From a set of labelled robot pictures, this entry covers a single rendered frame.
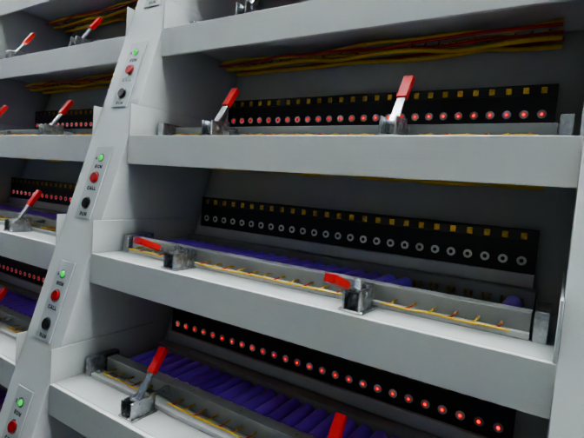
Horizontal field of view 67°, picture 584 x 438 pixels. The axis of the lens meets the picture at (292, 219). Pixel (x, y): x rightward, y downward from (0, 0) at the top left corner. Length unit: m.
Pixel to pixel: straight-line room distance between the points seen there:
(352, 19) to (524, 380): 0.44
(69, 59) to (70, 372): 0.60
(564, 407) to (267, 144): 0.40
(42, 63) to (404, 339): 0.93
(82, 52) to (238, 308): 0.65
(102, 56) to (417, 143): 0.65
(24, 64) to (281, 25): 0.68
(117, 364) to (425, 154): 0.54
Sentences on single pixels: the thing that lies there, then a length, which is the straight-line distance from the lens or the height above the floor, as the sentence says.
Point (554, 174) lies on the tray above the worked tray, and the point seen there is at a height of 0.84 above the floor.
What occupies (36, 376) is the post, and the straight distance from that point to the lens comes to 0.78.
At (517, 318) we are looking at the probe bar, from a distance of 0.46.
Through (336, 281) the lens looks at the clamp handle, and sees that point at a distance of 0.40.
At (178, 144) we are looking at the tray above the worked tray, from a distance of 0.67.
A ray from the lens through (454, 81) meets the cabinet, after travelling 0.74.
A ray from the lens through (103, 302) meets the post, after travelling 0.76.
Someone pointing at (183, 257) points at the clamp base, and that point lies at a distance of 0.61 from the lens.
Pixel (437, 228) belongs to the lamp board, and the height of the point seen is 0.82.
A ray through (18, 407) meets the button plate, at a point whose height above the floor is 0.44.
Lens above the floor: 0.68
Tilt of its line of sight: 10 degrees up
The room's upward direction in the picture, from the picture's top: 13 degrees clockwise
